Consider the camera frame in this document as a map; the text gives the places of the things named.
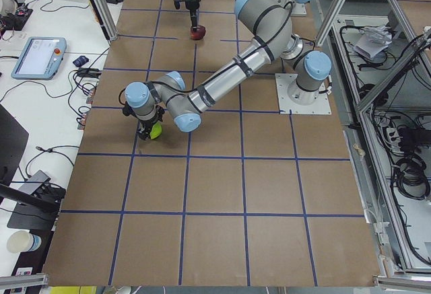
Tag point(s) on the green apple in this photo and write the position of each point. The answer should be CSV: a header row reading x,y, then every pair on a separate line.
x,y
156,131

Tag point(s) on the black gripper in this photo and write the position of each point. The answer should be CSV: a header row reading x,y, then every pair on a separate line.
x,y
192,7
150,123

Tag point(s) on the small dark blue pouch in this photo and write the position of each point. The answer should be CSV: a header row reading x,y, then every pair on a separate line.
x,y
80,61

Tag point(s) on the near teach pendant tablet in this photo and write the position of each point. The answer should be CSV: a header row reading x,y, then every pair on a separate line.
x,y
40,58

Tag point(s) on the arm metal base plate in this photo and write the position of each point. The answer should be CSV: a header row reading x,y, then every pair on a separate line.
x,y
298,10
292,100

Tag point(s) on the aluminium frame post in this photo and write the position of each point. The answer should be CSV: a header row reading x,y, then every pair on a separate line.
x,y
104,17

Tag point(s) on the dark red apple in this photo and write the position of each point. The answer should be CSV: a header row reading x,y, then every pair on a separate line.
x,y
197,32

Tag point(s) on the white paper cup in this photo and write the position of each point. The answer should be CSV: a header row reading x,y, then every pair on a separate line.
x,y
23,241

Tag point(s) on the crumpled white papers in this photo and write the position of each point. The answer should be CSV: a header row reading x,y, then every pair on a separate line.
x,y
373,41

